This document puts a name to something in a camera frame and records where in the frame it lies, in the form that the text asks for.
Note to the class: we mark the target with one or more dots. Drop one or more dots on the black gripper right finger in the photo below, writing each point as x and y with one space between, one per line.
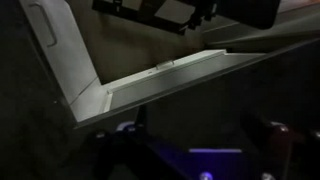
283 146

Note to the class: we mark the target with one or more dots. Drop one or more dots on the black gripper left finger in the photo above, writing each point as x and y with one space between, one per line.
111 151

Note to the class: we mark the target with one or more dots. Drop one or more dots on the small metal cabinet pull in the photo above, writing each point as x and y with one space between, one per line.
165 64

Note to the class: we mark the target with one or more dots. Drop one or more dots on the white lower cabinet door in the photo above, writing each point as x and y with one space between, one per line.
63 53

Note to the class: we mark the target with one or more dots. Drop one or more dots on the dark overhead device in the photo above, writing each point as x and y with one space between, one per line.
143 13

